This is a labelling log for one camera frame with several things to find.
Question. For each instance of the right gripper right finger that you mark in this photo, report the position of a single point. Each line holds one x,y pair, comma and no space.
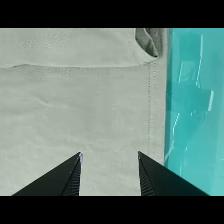
156,180

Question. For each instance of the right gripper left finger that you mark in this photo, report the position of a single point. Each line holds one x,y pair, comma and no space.
63,180

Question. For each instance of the white T-shirt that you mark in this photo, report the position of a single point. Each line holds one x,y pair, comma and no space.
73,106

